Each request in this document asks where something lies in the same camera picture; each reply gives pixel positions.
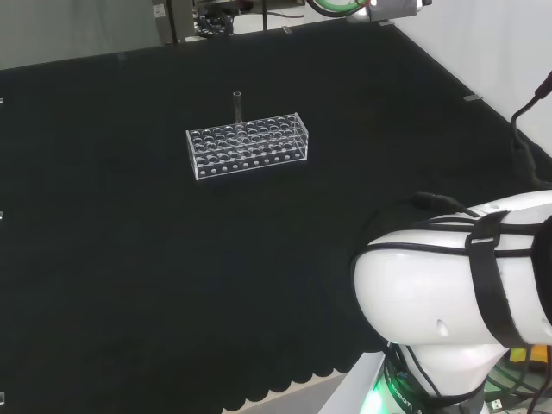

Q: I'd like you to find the clear plastic test tube rack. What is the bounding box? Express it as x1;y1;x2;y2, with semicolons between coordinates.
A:
185;111;311;182

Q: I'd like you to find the black bench cloth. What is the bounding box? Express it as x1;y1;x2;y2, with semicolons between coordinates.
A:
0;17;552;413

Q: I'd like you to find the grey metal cabinet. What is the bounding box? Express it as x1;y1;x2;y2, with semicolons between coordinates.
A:
152;0;196;45

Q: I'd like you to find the green cable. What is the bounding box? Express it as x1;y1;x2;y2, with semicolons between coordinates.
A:
307;0;373;19

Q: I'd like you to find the black cable with plug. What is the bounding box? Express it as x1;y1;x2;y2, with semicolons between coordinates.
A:
510;70;552;187

